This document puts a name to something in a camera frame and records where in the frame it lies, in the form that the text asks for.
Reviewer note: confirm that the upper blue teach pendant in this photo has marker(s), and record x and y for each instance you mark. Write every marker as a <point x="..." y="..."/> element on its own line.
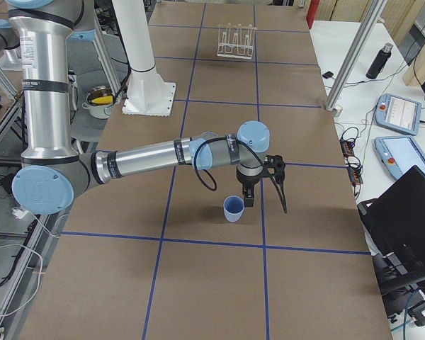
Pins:
<point x="398" y="114"/>

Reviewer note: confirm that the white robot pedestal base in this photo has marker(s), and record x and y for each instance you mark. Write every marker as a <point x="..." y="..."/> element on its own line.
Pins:
<point x="147" y="92"/>

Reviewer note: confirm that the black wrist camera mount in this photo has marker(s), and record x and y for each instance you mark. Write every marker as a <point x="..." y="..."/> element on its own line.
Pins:
<point x="275" y="167"/>

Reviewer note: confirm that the white wire cup rack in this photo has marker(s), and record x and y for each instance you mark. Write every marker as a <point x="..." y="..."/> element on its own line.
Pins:
<point x="236" y="41"/>

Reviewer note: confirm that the orange black power strip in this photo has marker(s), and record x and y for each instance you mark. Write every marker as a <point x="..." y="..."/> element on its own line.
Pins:
<point x="352" y="162"/>

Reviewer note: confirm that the blue teach pendant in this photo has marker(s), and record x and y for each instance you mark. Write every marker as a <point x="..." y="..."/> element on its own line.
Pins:
<point x="398" y="114"/>
<point x="399" y="154"/>

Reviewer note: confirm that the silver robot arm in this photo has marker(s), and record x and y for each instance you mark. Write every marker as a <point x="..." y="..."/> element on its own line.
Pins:
<point x="53" y="174"/>
<point x="10" y="42"/>

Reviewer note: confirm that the aluminium frame post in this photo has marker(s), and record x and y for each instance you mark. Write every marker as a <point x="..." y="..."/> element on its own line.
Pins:
<point x="359" y="41"/>

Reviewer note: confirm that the black water bottle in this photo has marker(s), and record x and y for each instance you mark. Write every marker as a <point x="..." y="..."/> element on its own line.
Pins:
<point x="380" y="61"/>

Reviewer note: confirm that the small black device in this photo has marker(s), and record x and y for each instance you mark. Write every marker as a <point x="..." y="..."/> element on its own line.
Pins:
<point x="328" y="74"/>

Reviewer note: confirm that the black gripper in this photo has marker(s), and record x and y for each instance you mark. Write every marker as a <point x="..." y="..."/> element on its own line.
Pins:
<point x="247" y="182"/>

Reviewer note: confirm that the black laptop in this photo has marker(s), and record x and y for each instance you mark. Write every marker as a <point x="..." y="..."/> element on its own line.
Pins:
<point x="396" y="224"/>

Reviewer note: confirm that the steel pot with banana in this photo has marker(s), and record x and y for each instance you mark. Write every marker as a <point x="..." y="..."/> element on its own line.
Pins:
<point x="99" y="102"/>

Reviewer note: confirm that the lower blue teach pendant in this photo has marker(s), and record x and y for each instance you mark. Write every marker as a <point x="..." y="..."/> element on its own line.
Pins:
<point x="399" y="154"/>

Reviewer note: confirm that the light blue plastic cup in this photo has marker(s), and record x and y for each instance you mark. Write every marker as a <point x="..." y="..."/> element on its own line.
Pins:
<point x="233" y="207"/>

